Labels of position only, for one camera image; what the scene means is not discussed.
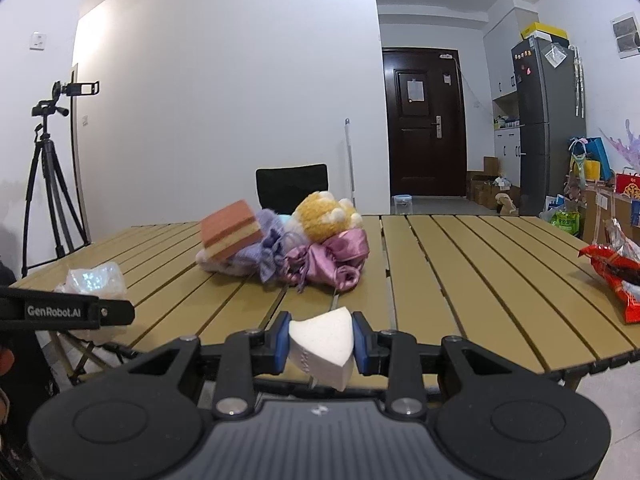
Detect white tissue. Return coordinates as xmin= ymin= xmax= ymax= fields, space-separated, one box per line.
xmin=288 ymin=307 xmax=354 ymax=391

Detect clear crumpled plastic bag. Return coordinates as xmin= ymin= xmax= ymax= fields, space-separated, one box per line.
xmin=54 ymin=261 xmax=127 ymax=299

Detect lilac fluffy cloth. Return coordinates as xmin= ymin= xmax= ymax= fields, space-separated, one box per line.
xmin=195 ymin=209 xmax=309 ymax=283

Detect pink satin bonnet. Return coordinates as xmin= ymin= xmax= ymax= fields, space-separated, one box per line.
xmin=280 ymin=229 xmax=370 ymax=292

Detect orange layered sponge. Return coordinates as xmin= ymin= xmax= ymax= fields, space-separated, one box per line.
xmin=200 ymin=200 xmax=262 ymax=261

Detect tan folding table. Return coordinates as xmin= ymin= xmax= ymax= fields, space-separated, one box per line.
xmin=21 ymin=216 xmax=639 ymax=382

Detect clear plastic jar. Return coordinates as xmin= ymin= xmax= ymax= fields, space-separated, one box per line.
xmin=392 ymin=194 xmax=413 ymax=214

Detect yellow white plush toy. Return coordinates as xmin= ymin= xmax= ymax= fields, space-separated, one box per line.
xmin=285 ymin=191 xmax=362 ymax=244

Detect black folding camp chair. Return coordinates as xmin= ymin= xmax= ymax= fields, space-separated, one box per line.
xmin=255 ymin=164 xmax=329 ymax=214

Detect cardboard boxes by door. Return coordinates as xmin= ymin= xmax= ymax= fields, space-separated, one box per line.
xmin=466 ymin=156 xmax=520 ymax=211

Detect green plastic bag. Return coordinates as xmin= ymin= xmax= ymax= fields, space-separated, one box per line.
xmin=550 ymin=209 xmax=580 ymax=236

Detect phone on tripod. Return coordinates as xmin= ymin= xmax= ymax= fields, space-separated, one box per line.
xmin=52 ymin=81 xmax=100 ymax=101

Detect red snack bag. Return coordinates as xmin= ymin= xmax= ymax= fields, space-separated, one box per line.
xmin=578 ymin=218 xmax=640 ymax=324

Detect dark brown entrance door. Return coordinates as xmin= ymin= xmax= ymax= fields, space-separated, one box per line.
xmin=383 ymin=48 xmax=468 ymax=197

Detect blue gift bag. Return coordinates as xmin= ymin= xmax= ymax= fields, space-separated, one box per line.
xmin=568 ymin=138 xmax=614 ymax=182

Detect white cabinet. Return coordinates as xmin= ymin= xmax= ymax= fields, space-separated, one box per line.
xmin=484 ymin=8 xmax=538 ymax=185

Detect red gift box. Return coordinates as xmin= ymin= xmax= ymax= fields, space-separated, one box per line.
xmin=615 ymin=172 xmax=640 ymax=200

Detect grey refrigerator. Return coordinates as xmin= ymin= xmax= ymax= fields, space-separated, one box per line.
xmin=511 ymin=37 xmax=586 ymax=216

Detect yellow box on refrigerator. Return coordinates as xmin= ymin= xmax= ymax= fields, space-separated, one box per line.
xmin=521 ymin=22 xmax=570 ymax=42

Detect black camera tripod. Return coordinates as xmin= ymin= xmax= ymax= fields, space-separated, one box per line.
xmin=21 ymin=100 xmax=90 ymax=278

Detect white mop handle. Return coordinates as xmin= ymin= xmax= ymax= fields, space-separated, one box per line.
xmin=344 ymin=117 xmax=357 ymax=206

